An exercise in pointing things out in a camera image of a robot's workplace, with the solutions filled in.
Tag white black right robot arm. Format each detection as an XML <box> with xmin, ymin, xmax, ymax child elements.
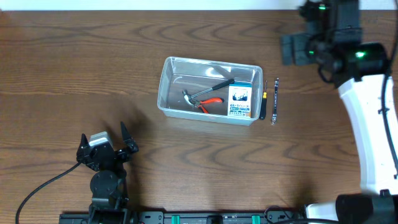
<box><xmin>280</xmin><ymin>0</ymin><xmax>397</xmax><ymax>223</ymax></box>

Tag silver combination wrench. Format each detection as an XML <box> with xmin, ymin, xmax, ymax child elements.
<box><xmin>271</xmin><ymin>78</ymin><xmax>279</xmax><ymax>125</ymax></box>

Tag red handled pliers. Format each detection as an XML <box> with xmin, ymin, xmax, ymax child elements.
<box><xmin>194</xmin><ymin>98</ymin><xmax>224</xmax><ymax>114</ymax></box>

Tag blue white screwdriver box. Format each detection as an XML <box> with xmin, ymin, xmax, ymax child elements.
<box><xmin>227</xmin><ymin>82</ymin><xmax>252</xmax><ymax>118</ymax></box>

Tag small black handled hammer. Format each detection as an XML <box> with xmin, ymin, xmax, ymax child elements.
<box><xmin>182</xmin><ymin>79</ymin><xmax>234</xmax><ymax>107</ymax></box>

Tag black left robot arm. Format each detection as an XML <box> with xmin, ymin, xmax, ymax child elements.
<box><xmin>76</xmin><ymin>123</ymin><xmax>139</xmax><ymax>224</ymax></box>

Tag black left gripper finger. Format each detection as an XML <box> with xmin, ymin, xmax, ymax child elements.
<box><xmin>77</xmin><ymin>133</ymin><xmax>90</xmax><ymax>156</ymax></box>
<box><xmin>121</xmin><ymin>121</ymin><xmax>139</xmax><ymax>153</ymax></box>

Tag clear plastic container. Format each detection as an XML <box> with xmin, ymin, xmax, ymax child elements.
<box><xmin>157</xmin><ymin>57</ymin><xmax>263</xmax><ymax>126</ymax></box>

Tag black yellow screwdriver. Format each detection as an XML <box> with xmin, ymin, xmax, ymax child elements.
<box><xmin>259</xmin><ymin>80</ymin><xmax>267</xmax><ymax>120</ymax></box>

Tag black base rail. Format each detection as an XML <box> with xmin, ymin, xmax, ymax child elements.
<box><xmin>58</xmin><ymin>210</ymin><xmax>371</xmax><ymax>224</ymax></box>

